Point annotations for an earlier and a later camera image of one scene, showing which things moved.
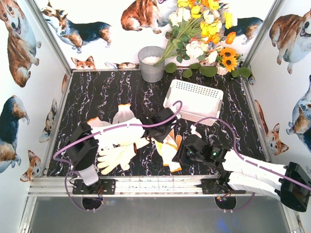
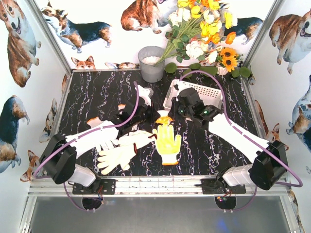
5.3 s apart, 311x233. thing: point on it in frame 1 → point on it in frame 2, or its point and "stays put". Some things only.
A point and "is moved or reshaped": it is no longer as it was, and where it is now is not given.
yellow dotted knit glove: x=168 y=148 is moved or reshaped
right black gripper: x=183 y=152 → x=175 y=107
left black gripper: x=166 y=116 → x=147 y=110
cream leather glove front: x=112 y=158 stays put
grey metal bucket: x=148 y=56 stays put
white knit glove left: x=107 y=139 stays put
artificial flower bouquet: x=198 y=26 stays put
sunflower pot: x=226 y=60 stays put
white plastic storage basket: x=198 y=103 stays put
